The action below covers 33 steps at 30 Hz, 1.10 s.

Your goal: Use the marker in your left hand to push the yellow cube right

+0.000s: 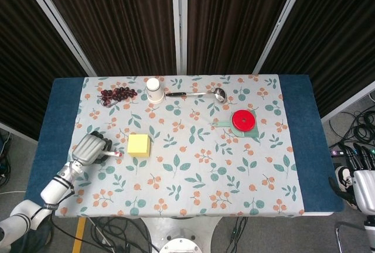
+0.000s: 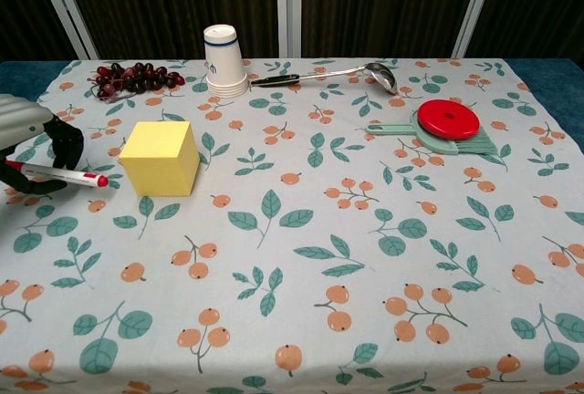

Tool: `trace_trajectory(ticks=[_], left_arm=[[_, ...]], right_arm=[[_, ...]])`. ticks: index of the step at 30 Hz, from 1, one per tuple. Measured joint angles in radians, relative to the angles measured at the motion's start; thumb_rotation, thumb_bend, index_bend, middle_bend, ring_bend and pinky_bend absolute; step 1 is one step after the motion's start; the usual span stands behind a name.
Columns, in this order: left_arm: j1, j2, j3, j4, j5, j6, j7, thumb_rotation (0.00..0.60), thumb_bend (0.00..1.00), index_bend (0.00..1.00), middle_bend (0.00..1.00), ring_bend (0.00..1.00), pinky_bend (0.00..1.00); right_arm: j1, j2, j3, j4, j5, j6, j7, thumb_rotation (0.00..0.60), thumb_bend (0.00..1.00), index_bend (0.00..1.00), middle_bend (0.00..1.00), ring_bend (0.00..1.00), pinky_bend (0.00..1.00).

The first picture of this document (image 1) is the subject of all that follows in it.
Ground dark red grape bunch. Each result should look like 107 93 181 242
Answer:
97 87 138 108

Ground white partition frame post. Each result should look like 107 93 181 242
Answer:
252 0 312 75
171 0 189 75
16 0 98 77

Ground white paper cup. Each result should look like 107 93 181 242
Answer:
145 77 166 104

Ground black floor cables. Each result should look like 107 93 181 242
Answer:
49 217 161 253

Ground black cable bundle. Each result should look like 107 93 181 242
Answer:
329 109 375 148

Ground red round disc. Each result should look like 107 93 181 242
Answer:
231 110 257 132

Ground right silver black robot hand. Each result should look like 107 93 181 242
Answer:
328 143 375 214

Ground black power strip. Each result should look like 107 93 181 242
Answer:
329 146 375 157

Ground yellow sticky note block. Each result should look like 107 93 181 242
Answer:
127 134 152 158

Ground steel ladle black handle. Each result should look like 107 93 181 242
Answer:
165 87 228 104

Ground blue table mat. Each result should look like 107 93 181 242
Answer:
22 73 345 217

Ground black white sneaker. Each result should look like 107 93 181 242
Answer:
335 165 360 210

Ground metal chair frame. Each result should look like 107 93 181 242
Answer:
334 220 367 253

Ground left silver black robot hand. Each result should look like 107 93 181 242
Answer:
71 131 113 167

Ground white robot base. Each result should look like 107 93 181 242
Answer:
139 216 224 253

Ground floral patterned tablecloth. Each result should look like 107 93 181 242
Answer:
54 74 306 217

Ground red tape measure disc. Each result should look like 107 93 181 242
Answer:
212 110 261 138

